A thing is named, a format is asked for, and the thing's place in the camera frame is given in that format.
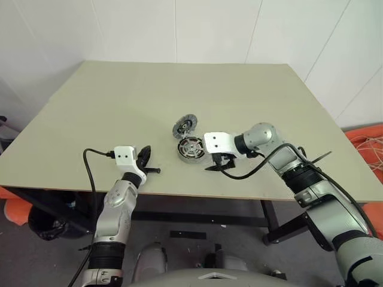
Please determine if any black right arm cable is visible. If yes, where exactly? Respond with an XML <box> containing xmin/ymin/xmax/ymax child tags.
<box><xmin>220</xmin><ymin>143</ymin><xmax>378</xmax><ymax>240</ymax></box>

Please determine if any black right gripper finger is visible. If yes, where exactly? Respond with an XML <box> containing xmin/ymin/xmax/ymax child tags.
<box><xmin>205</xmin><ymin>163</ymin><xmax>232</xmax><ymax>172</ymax></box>

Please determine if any grey robot torso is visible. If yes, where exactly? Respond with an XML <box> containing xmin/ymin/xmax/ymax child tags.
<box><xmin>128</xmin><ymin>267</ymin><xmax>288</xmax><ymax>287</ymax></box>

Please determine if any black table frame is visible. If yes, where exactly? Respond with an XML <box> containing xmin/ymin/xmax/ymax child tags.
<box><xmin>4</xmin><ymin>187</ymin><xmax>314</xmax><ymax>246</ymax></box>

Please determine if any black trash bag bin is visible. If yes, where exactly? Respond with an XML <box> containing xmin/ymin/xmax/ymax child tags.
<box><xmin>28</xmin><ymin>194</ymin><xmax>93</xmax><ymax>242</ymax></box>

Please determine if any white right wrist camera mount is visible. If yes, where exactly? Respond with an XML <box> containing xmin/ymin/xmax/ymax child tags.
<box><xmin>203</xmin><ymin>131</ymin><xmax>240</xmax><ymax>159</ymax></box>

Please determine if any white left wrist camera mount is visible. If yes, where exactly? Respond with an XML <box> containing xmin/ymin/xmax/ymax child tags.
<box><xmin>114</xmin><ymin>145</ymin><xmax>147</xmax><ymax>185</ymax></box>

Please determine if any orange cushion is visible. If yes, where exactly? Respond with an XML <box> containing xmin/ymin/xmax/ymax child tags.
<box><xmin>361</xmin><ymin>203</ymin><xmax>383</xmax><ymax>240</ymax></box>
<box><xmin>0</xmin><ymin>187</ymin><xmax>34</xmax><ymax>227</ymax></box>
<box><xmin>345</xmin><ymin>124</ymin><xmax>383</xmax><ymax>182</ymax></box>

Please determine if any grey rounded foot shell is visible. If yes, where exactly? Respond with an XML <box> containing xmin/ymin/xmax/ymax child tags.
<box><xmin>206</xmin><ymin>243</ymin><xmax>249</xmax><ymax>271</ymax></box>
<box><xmin>133</xmin><ymin>242</ymin><xmax>168</xmax><ymax>282</ymax></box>

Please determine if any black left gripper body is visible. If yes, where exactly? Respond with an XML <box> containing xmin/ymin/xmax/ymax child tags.
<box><xmin>136</xmin><ymin>151</ymin><xmax>148</xmax><ymax>176</ymax></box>

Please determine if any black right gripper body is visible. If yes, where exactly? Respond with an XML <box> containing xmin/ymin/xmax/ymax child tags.
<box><xmin>210</xmin><ymin>152</ymin><xmax>236</xmax><ymax>169</ymax></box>

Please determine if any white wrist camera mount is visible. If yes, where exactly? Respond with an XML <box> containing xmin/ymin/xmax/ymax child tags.
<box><xmin>114</xmin><ymin>145</ymin><xmax>147</xmax><ymax>185</ymax></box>
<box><xmin>203</xmin><ymin>131</ymin><xmax>240</xmax><ymax>159</ymax></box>

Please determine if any black cable tie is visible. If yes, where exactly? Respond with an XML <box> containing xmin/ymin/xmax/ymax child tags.
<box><xmin>311</xmin><ymin>151</ymin><xmax>332</xmax><ymax>165</ymax></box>

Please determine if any white rope coil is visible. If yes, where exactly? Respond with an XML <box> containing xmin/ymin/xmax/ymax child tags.
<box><xmin>349</xmin><ymin>134</ymin><xmax>383</xmax><ymax>173</ymax></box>

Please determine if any round metal rotor disc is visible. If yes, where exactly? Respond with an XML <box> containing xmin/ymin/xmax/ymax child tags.
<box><xmin>172</xmin><ymin>112</ymin><xmax>199</xmax><ymax>140</ymax></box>

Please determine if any silver motor stator base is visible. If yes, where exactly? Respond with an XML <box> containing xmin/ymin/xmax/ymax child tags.
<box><xmin>176</xmin><ymin>136</ymin><xmax>210</xmax><ymax>164</ymax></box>

